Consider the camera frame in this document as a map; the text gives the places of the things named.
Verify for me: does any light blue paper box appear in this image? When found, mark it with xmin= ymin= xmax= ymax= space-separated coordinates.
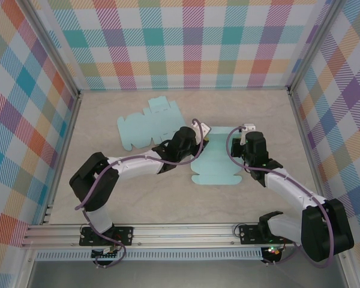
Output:
xmin=190 ymin=125 xmax=244 ymax=186
xmin=116 ymin=97 xmax=187 ymax=151

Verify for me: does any small lit controller board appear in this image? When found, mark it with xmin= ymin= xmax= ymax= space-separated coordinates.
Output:
xmin=263 ymin=245 xmax=282 ymax=256

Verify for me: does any black connector board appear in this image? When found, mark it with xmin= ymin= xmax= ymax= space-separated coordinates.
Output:
xmin=91 ymin=246 xmax=121 ymax=259

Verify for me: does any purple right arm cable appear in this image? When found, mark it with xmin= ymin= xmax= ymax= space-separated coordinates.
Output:
xmin=226 ymin=125 xmax=334 ymax=268

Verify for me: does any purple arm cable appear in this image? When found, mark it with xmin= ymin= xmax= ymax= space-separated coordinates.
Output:
xmin=226 ymin=125 xmax=334 ymax=268
xmin=74 ymin=118 xmax=205 ymax=269

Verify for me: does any aluminium floor side rail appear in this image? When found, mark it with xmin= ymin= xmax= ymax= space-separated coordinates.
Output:
xmin=287 ymin=88 xmax=337 ymax=223
xmin=41 ymin=92 xmax=83 ymax=225

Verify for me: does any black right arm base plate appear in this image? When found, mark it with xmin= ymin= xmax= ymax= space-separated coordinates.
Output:
xmin=239 ymin=223 xmax=295 ymax=245

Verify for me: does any long aluminium base rail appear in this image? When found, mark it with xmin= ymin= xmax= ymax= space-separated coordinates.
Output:
xmin=20 ymin=223 xmax=304 ymax=248

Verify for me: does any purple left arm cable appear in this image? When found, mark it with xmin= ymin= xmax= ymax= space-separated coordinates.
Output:
xmin=74 ymin=118 xmax=205 ymax=269

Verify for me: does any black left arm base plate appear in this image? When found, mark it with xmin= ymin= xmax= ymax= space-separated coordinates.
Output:
xmin=79 ymin=226 xmax=135 ymax=246

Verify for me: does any slotted white cable tray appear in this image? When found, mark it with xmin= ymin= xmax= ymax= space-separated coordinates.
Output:
xmin=35 ymin=248 xmax=263 ymax=261

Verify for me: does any aluminium frame post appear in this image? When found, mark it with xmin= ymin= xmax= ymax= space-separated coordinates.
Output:
xmin=287 ymin=0 xmax=345 ymax=92
xmin=17 ymin=0 xmax=82 ymax=98

